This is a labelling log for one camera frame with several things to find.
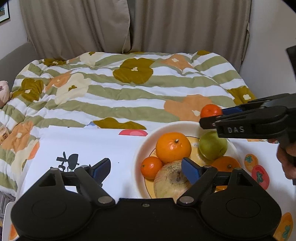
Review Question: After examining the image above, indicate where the small mandarin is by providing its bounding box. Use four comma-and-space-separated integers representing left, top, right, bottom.
200, 104, 223, 118
140, 156, 163, 180

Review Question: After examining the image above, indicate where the green apple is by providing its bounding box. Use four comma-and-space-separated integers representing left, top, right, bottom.
199, 131, 228, 161

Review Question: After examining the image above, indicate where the large orange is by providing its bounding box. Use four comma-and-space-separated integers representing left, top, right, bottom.
156, 132, 192, 164
210, 156, 242, 191

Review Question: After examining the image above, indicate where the red-yellow apple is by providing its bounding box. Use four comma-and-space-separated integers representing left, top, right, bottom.
154, 161, 192, 202

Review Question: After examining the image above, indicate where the person right hand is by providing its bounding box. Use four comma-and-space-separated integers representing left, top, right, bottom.
276, 143, 296, 180

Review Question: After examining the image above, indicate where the white fruit-print cloth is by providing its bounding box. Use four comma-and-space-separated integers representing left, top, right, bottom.
10, 126, 295, 240

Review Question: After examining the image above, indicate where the striped floral quilt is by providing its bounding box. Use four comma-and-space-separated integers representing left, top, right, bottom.
1, 50, 255, 196

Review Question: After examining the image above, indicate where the beige curtain right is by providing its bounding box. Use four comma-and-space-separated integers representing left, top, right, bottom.
127, 0, 251, 70

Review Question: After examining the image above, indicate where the beige curtain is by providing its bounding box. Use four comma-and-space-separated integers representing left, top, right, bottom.
127, 0, 251, 70
20, 0, 131, 60

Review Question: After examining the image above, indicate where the patterned tissue pack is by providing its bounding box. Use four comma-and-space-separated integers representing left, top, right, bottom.
0, 126, 10, 144

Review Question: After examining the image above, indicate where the pink plush toy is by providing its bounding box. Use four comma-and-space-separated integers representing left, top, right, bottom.
0, 80, 12, 108

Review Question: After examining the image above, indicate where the grey bed headboard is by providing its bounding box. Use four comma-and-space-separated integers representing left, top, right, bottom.
0, 42, 38, 83

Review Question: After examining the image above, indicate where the beige curtain left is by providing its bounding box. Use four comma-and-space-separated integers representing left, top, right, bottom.
20, 0, 131, 60

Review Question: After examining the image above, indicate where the framed wall picture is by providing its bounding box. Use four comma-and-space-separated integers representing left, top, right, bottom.
0, 1, 10, 23

